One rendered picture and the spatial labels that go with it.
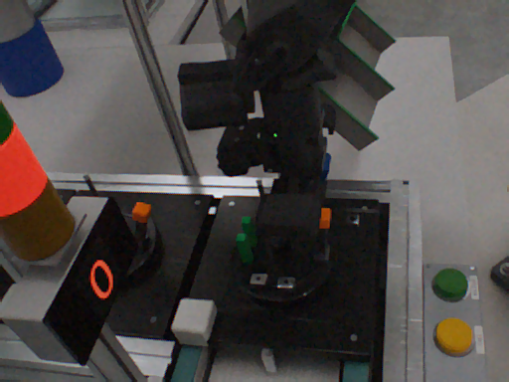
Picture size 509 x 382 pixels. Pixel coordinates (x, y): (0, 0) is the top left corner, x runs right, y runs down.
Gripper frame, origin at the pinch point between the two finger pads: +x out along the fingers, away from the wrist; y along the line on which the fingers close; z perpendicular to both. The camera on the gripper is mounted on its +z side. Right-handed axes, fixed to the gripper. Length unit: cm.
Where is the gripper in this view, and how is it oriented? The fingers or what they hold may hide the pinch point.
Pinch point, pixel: (304, 195)
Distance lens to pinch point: 61.4
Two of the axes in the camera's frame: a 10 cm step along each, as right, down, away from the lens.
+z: -9.8, -0.2, 2.0
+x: 1.2, 7.5, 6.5
